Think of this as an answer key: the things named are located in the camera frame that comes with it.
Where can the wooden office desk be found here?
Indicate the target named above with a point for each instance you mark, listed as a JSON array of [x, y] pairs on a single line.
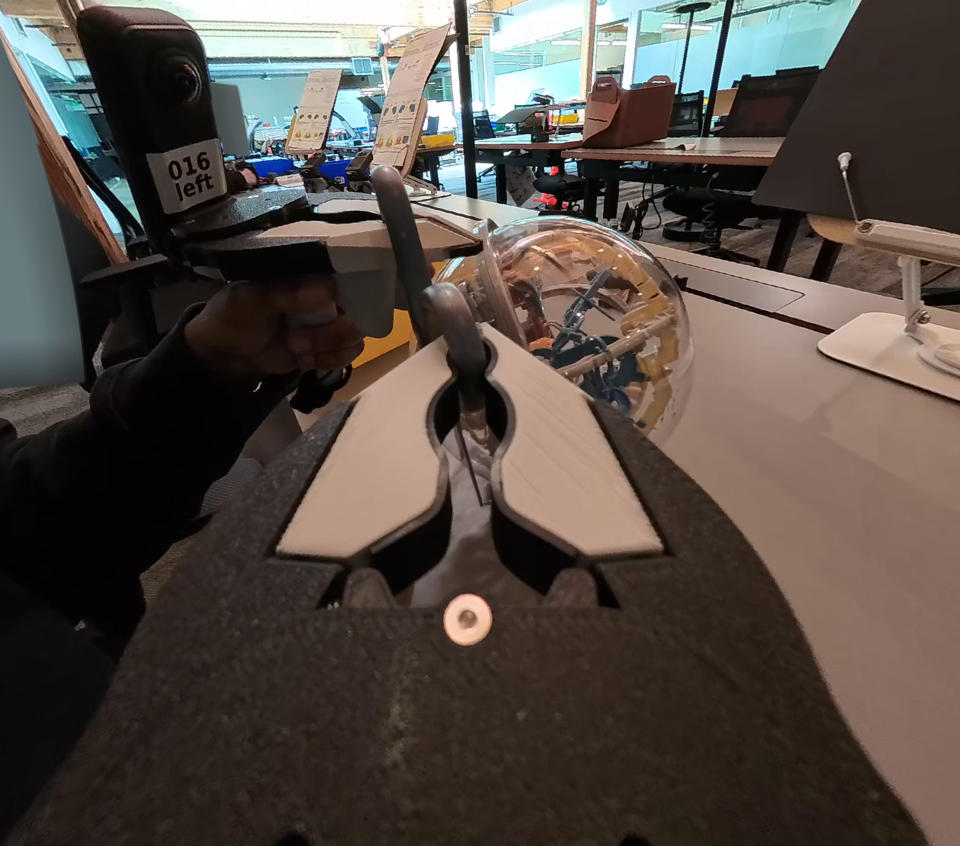
[[675, 149]]

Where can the black display board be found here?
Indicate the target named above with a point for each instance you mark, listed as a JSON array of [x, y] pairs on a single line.
[[885, 73]]

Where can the small cardboard instruction board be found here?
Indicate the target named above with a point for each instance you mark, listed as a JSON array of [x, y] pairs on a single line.
[[315, 110]]

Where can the brown tote bag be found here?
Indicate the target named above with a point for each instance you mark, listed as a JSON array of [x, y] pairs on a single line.
[[637, 114]]

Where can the tall cardboard instruction board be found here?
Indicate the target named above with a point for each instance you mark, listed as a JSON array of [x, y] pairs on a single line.
[[409, 103]]

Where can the short black floor lamp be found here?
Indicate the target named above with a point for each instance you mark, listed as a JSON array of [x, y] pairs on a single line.
[[688, 43]]

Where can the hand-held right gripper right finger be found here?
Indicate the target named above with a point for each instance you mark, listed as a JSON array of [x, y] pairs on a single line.
[[570, 478]]

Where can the clear maze puzzle ball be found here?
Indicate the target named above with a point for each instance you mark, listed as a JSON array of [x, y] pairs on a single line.
[[600, 306]]

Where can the spare hand-held gripper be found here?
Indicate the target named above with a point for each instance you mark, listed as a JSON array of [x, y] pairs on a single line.
[[360, 170], [313, 170]]

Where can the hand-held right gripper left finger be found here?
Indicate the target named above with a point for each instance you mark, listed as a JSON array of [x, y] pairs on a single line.
[[360, 478]]

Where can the black floor lamp pole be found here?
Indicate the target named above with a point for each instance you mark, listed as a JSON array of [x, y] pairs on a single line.
[[461, 35]]

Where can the yellow plastic bin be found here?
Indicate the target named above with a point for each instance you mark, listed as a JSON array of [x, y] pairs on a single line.
[[382, 347]]

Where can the person's left forearm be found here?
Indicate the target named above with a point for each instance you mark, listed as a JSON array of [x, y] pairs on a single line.
[[120, 471]]

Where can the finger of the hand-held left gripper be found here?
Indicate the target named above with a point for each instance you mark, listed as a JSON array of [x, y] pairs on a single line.
[[345, 209], [352, 245]]

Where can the person's left hand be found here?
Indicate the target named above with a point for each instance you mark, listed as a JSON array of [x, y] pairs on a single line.
[[255, 336]]

